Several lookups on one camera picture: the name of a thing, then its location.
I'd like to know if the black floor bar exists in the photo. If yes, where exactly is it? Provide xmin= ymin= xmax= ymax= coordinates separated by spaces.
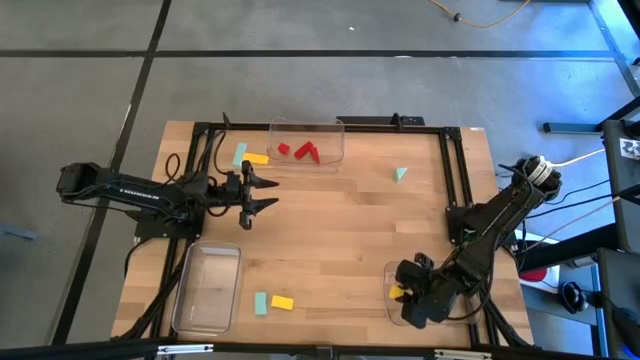
xmin=543 ymin=121 xmax=604 ymax=135

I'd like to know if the clear plastic bin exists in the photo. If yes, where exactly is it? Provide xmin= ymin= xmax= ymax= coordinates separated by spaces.
xmin=383 ymin=259 xmax=484 ymax=327
xmin=171 ymin=242 xmax=245 ymax=336

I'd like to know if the orange floor cable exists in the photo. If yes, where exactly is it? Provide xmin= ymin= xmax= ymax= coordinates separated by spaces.
xmin=428 ymin=0 xmax=532 ymax=30

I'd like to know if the black rear mounting bar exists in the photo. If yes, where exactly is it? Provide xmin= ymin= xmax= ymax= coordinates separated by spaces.
xmin=335 ymin=114 xmax=426 ymax=127

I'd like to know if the black aluminium table frame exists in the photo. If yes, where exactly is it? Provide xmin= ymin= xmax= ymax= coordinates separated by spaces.
xmin=114 ymin=119 xmax=534 ymax=351

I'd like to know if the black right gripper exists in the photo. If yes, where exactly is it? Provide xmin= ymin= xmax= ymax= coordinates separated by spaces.
xmin=395 ymin=253 xmax=459 ymax=330

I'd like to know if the red round object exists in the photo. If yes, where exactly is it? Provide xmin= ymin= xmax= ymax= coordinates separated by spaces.
xmin=519 ymin=268 xmax=549 ymax=284

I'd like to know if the white cable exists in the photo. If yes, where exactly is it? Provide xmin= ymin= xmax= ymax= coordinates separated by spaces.
xmin=548 ymin=148 xmax=607 ymax=169

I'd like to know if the black white fiducial marker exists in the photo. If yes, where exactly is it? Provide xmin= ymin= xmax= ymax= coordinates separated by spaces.
xmin=619 ymin=138 xmax=640 ymax=161

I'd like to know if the black front crossbar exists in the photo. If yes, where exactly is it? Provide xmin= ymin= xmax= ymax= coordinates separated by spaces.
xmin=0 ymin=338 xmax=640 ymax=360

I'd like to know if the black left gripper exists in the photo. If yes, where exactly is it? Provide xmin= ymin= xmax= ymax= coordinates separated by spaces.
xmin=223 ymin=159 xmax=280 ymax=231

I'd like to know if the clear bin with red blocks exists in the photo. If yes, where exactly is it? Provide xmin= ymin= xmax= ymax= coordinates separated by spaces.
xmin=268 ymin=117 xmax=346 ymax=174

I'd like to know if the black equipment cart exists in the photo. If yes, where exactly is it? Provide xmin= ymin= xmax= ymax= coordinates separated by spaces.
xmin=601 ymin=97 xmax=640 ymax=254

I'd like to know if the silver bracket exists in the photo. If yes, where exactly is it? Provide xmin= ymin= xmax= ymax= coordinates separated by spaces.
xmin=156 ymin=343 xmax=215 ymax=356
xmin=433 ymin=349 xmax=494 ymax=360

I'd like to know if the black diagonal floor beam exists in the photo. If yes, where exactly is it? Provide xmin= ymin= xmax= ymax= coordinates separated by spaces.
xmin=518 ymin=223 xmax=617 ymax=272

